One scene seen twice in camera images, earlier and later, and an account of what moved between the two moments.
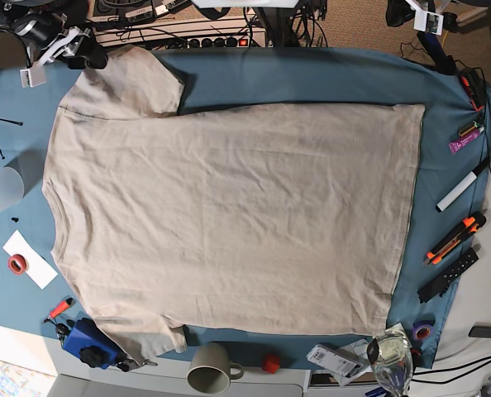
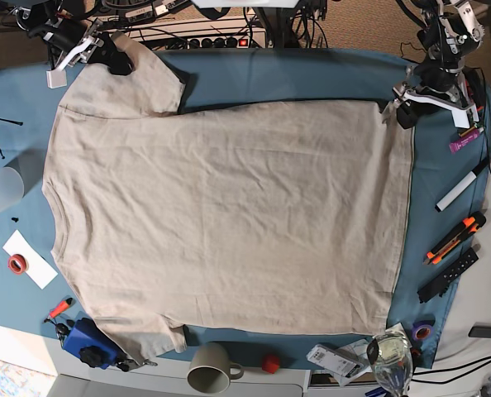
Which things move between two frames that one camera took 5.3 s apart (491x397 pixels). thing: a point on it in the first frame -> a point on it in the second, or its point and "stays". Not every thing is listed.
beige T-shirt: (283, 218) stays
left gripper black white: (401, 12) -> (436, 85)
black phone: (487, 332) stays
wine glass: (390, 356) stays
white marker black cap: (460, 187) stays
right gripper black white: (78, 46) -> (95, 48)
